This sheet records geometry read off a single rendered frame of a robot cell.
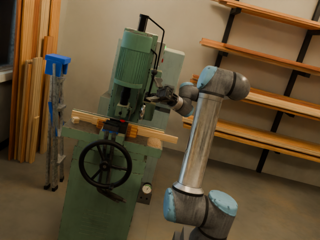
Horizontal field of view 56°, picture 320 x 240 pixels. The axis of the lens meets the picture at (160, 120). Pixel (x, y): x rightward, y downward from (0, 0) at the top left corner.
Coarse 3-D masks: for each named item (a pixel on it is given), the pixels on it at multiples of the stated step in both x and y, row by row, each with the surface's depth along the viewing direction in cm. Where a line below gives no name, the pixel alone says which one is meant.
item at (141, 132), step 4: (92, 120) 191; (96, 120) 191; (96, 124) 192; (140, 132) 193; (144, 132) 193; (148, 132) 193; (152, 132) 193; (156, 132) 194; (148, 136) 194; (152, 136) 194; (156, 136) 194; (160, 136) 193; (164, 136) 193; (168, 136) 193; (172, 136) 195; (164, 140) 194; (168, 140) 194; (172, 140) 194; (176, 140) 194
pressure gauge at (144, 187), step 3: (144, 183) 181; (147, 183) 180; (150, 183) 182; (144, 186) 179; (147, 186) 179; (150, 186) 179; (144, 189) 180; (150, 189) 180; (144, 192) 180; (147, 192) 181
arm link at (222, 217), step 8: (216, 192) 146; (224, 192) 149; (208, 200) 140; (216, 200) 138; (224, 200) 140; (232, 200) 143; (208, 208) 138; (216, 208) 137; (224, 208) 136; (232, 208) 137; (208, 216) 137; (216, 216) 137; (224, 216) 137; (232, 216) 139; (208, 224) 138; (216, 224) 138; (224, 224) 138; (208, 232) 141; (216, 232) 140; (224, 232) 140
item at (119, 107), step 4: (120, 104) 187; (128, 104) 192; (116, 108) 184; (120, 108) 184; (124, 108) 184; (128, 108) 190; (116, 112) 185; (124, 112) 185; (120, 116) 186; (124, 116) 186
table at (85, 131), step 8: (80, 120) 192; (64, 128) 176; (72, 128) 177; (80, 128) 180; (88, 128) 183; (96, 128) 186; (64, 136) 178; (72, 136) 178; (80, 136) 178; (88, 136) 178; (96, 136) 177; (144, 136) 194; (128, 144) 179; (136, 144) 179; (144, 144) 180; (120, 152) 170; (136, 152) 180; (144, 152) 180; (152, 152) 180; (160, 152) 180
